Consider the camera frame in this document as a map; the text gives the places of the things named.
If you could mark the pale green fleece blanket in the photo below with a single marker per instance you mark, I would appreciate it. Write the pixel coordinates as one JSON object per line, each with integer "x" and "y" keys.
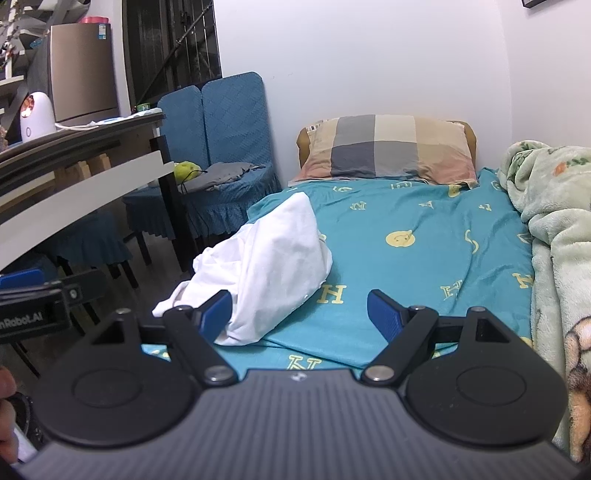
{"x": 554, "y": 254}

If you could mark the teal printed bed sheet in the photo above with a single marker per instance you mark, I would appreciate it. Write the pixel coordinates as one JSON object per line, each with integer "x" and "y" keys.
{"x": 415, "y": 277}

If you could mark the blue covered chair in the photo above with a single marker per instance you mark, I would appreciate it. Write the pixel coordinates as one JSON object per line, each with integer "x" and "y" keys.
{"x": 235, "y": 120}
{"x": 182, "y": 129}

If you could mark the wooden table with white edge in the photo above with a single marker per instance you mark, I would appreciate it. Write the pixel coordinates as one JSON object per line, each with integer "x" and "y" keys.
{"x": 92, "y": 194}

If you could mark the blue covered stool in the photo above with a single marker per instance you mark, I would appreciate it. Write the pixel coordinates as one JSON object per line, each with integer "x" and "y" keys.
{"x": 87, "y": 240}

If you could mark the stack of papers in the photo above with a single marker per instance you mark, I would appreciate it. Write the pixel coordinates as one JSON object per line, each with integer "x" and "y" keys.
{"x": 134, "y": 115}

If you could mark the grey cloth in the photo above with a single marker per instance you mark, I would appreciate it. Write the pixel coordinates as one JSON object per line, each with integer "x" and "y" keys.
{"x": 226, "y": 175}

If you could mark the white humidifier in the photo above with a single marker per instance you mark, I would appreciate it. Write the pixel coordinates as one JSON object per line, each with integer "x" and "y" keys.
{"x": 39, "y": 122}

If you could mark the dark window grille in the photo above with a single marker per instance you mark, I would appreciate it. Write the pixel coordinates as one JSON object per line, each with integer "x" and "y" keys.
{"x": 171, "y": 46}

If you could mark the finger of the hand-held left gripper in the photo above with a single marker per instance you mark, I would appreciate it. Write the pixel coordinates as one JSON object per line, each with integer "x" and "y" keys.
{"x": 23, "y": 280}

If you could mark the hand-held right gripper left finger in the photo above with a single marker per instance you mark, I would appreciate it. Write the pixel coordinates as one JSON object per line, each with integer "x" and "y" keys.
{"x": 217, "y": 313}

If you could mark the yellow-green plush toy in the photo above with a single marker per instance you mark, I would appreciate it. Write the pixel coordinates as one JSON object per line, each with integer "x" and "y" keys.
{"x": 186, "y": 170}

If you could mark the plaid pillow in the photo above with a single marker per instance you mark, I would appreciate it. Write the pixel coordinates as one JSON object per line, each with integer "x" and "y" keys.
{"x": 383, "y": 147}

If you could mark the person's left hand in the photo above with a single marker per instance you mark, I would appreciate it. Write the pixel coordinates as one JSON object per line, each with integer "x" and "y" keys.
{"x": 6, "y": 415}

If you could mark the brown pillow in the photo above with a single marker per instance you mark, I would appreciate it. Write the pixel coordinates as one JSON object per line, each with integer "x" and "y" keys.
{"x": 303, "y": 147}

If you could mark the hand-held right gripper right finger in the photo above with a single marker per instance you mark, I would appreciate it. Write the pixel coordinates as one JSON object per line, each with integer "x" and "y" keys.
{"x": 382, "y": 314}

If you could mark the pink lidded container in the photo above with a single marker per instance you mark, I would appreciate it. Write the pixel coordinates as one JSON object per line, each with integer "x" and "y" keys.
{"x": 97, "y": 21}

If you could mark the white shirt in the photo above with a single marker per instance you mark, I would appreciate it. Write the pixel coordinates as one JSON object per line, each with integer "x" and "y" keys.
{"x": 268, "y": 258}

